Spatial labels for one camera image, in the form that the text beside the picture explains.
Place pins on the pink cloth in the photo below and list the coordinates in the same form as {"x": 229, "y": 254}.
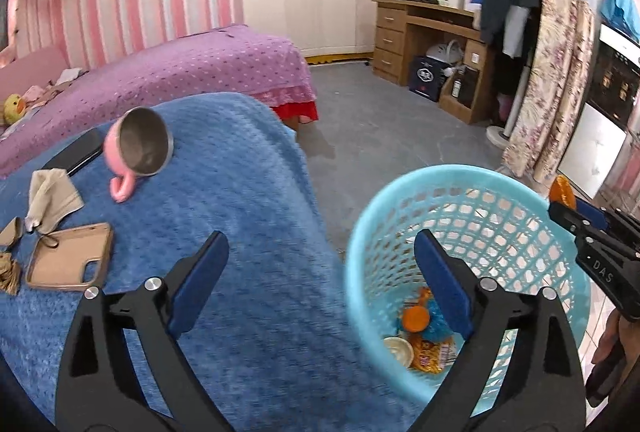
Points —
{"x": 37, "y": 95}

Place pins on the yellow duck plush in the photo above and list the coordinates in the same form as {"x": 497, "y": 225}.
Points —
{"x": 14, "y": 108}

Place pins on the brown phone case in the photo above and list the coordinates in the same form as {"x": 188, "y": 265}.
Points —
{"x": 70, "y": 262}

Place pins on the orange bottle cap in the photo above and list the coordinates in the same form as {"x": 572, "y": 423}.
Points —
{"x": 416, "y": 318}

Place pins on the pink mug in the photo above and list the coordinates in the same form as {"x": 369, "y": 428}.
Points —
{"x": 112, "y": 150}

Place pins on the light blue plastic basket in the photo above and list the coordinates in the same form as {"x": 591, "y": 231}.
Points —
{"x": 500, "y": 232}

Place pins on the beige napkin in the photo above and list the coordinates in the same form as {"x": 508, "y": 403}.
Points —
{"x": 50, "y": 197}

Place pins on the purple dotted bed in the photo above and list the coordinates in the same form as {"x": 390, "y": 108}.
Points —
{"x": 175, "y": 72}

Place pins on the beige floral curtain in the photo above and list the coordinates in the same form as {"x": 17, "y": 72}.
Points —
{"x": 550, "y": 87}

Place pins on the printed snack packet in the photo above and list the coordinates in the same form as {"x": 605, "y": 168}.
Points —
{"x": 435, "y": 354}

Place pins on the black gift box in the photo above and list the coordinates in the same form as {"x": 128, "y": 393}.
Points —
{"x": 425, "y": 80}

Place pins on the white standing fan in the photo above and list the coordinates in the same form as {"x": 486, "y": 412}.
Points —
{"x": 500, "y": 135}

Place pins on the light blue cloth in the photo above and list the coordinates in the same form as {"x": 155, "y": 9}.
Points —
{"x": 620, "y": 12}

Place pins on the white cloth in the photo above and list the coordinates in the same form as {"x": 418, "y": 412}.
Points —
{"x": 69, "y": 76}

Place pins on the blue fleece blanket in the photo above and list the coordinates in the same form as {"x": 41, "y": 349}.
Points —
{"x": 250, "y": 187}

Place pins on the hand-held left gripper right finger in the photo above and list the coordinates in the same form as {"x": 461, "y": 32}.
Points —
{"x": 445, "y": 284}

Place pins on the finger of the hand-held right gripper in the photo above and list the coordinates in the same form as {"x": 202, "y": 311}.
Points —
{"x": 562, "y": 214}
{"x": 595, "y": 212}

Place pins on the cream round lid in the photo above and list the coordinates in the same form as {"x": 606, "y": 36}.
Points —
{"x": 398, "y": 351}

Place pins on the white round appliance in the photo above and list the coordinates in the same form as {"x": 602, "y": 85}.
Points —
{"x": 440, "y": 52}

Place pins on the brown paper ball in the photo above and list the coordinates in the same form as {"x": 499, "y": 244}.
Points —
{"x": 9, "y": 274}

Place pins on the wooden desk with drawers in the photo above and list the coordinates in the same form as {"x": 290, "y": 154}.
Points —
{"x": 390, "y": 37}

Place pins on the open cardboard box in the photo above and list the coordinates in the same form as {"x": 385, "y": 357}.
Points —
{"x": 465, "y": 87}

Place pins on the black smartphone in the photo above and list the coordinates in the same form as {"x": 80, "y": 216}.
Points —
{"x": 82, "y": 152}

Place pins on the white water dispenser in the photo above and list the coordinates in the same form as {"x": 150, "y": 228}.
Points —
{"x": 595, "y": 147}

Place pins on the person's right hand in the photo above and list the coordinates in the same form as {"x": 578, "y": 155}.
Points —
{"x": 607, "y": 337}

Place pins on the orange plastic bag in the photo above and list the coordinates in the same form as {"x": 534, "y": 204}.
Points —
{"x": 562, "y": 192}

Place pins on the pink covered headboard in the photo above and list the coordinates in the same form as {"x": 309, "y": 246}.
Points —
{"x": 35, "y": 65}

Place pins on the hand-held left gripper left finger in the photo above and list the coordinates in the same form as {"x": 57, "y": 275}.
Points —
{"x": 200, "y": 282}

